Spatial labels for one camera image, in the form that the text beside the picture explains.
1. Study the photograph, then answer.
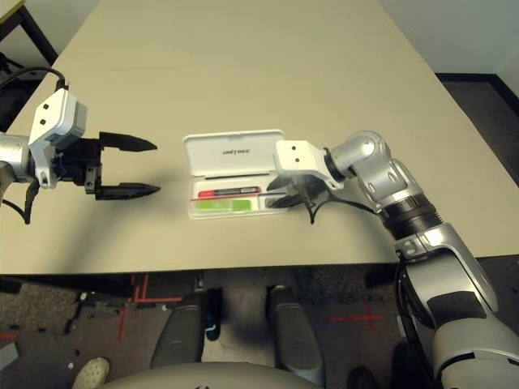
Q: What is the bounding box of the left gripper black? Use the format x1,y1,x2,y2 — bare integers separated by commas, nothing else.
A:
54,131,162,203

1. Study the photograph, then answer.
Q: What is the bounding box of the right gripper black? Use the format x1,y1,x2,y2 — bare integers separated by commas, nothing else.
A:
266,173,332,224

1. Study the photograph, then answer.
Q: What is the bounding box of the black marker with red cap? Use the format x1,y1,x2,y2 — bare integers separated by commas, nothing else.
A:
197,186,260,199

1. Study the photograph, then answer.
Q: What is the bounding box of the white plastic pencil case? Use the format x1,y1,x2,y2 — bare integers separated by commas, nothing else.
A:
182,128,290,221

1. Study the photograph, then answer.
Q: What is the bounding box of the grey robot right leg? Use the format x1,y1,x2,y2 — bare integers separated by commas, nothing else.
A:
267,285,325,386

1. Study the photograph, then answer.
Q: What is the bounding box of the grey robot leg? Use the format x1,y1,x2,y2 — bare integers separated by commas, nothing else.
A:
267,285,325,386
152,291,222,368

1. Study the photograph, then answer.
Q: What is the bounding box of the black tripod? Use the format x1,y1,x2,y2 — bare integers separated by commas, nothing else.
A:
0,52,25,82

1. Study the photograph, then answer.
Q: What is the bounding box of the grey robot left leg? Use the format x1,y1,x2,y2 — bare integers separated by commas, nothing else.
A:
152,291,222,368

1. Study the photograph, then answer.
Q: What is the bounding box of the side table with black legs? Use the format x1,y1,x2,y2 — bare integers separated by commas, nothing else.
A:
0,0,60,66

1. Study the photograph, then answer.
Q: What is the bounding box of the grey robot torso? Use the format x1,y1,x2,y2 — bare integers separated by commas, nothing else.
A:
97,360,325,389

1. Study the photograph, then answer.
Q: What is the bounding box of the black shoe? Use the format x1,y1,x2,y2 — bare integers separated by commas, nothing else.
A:
392,342,429,389
347,364,380,389

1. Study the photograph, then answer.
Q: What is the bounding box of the white shoe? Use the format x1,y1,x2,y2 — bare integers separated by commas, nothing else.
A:
72,356,111,389

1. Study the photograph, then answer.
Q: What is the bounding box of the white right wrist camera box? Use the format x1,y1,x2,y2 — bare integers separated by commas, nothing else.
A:
272,139,344,191

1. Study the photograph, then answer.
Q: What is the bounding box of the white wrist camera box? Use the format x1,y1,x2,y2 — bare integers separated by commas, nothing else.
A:
272,139,344,191
27,88,89,190

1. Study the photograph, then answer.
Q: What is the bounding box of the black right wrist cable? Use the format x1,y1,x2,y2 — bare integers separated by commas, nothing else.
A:
310,190,431,365

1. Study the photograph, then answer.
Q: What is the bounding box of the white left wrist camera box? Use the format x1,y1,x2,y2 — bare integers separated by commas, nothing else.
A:
27,88,89,190

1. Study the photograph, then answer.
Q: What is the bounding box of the black wall baseboard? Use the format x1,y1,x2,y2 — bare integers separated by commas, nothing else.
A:
435,72,519,110

